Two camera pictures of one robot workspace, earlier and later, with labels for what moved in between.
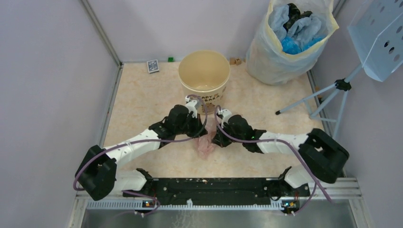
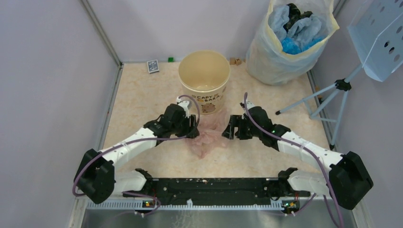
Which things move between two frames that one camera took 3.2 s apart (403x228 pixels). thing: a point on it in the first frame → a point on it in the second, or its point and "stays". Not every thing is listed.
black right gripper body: (226, 138) → (247, 130)
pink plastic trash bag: (204, 144) stays
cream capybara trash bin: (205, 73) stays
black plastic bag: (294, 14) stays
